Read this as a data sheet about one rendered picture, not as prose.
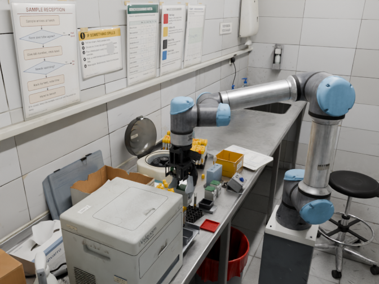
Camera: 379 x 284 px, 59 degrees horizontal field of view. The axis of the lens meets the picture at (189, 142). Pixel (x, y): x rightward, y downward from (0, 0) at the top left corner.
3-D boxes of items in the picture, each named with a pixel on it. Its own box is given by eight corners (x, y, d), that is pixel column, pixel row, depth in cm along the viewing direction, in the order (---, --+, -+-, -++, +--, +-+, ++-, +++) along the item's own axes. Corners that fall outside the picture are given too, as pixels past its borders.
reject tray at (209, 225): (214, 233, 140) (214, 231, 140) (199, 228, 143) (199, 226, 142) (220, 224, 146) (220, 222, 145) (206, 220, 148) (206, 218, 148)
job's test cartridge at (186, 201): (186, 207, 121) (187, 192, 119) (175, 204, 123) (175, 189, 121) (192, 202, 125) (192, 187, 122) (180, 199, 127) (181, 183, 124)
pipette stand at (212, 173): (215, 190, 172) (216, 173, 168) (203, 186, 176) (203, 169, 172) (224, 182, 180) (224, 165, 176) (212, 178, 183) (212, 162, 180)
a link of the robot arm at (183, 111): (197, 101, 104) (170, 102, 103) (196, 134, 108) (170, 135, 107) (194, 95, 111) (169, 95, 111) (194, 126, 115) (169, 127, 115)
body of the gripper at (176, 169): (164, 178, 115) (163, 146, 111) (176, 168, 122) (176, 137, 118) (184, 183, 112) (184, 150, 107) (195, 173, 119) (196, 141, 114)
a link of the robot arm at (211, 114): (225, 97, 116) (193, 98, 115) (232, 106, 106) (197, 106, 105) (224, 119, 119) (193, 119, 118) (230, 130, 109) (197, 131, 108)
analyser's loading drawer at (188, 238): (175, 266, 119) (175, 254, 117) (159, 260, 122) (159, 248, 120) (199, 233, 136) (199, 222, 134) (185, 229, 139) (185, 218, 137)
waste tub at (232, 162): (234, 179, 183) (235, 163, 180) (212, 173, 189) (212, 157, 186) (243, 169, 194) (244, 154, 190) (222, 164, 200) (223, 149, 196)
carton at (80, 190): (124, 235, 138) (122, 203, 132) (71, 216, 150) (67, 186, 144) (156, 205, 158) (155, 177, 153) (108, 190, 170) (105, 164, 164)
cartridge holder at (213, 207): (212, 213, 153) (212, 207, 151) (194, 208, 156) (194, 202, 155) (217, 208, 157) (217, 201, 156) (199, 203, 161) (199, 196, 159)
